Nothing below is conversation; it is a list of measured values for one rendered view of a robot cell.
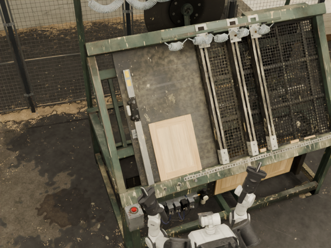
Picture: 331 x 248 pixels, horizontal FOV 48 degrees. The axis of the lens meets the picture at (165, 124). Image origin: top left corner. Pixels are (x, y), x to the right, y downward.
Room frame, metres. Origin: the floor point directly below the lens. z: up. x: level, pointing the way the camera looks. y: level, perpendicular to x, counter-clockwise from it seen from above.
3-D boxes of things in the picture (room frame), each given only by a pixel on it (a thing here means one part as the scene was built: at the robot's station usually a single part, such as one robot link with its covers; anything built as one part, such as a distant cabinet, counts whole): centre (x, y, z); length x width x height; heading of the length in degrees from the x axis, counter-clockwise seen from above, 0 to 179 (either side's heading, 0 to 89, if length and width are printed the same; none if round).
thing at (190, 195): (1.93, -0.15, 0.69); 0.50 x 0.14 x 0.24; 111
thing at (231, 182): (2.58, -0.92, 0.53); 0.90 x 0.02 x 0.55; 111
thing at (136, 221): (1.71, 0.23, 0.84); 0.12 x 0.12 x 0.18; 21
